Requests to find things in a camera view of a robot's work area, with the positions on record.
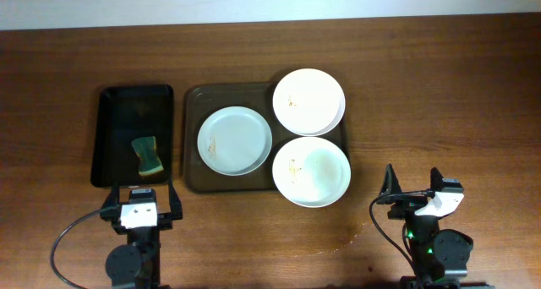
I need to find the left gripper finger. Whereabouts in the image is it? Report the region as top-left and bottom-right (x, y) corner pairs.
(167, 177), (183, 215)
(102, 184), (120, 210)

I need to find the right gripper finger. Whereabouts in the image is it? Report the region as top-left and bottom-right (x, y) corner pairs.
(380, 164), (402, 196)
(430, 167), (444, 192)

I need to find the green yellow sponge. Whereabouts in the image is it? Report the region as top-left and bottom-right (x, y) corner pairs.
(131, 136), (164, 177)

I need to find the white plate bottom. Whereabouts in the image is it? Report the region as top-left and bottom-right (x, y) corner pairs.
(272, 137), (352, 208)

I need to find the white plate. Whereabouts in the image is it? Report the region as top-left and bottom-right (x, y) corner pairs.
(272, 68), (346, 136)
(197, 106), (272, 177)
(272, 137), (352, 208)

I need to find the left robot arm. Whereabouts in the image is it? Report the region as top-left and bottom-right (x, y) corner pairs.
(100, 178), (183, 289)

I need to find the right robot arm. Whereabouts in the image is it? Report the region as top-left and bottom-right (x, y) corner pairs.
(369, 164), (473, 289)

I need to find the black rectangular tray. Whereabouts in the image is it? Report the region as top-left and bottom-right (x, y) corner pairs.
(90, 85), (174, 188)

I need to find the brown serving tray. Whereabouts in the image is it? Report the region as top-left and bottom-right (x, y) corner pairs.
(183, 82), (350, 194)

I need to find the white plate top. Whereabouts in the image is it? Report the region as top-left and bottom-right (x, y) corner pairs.
(272, 68), (346, 136)

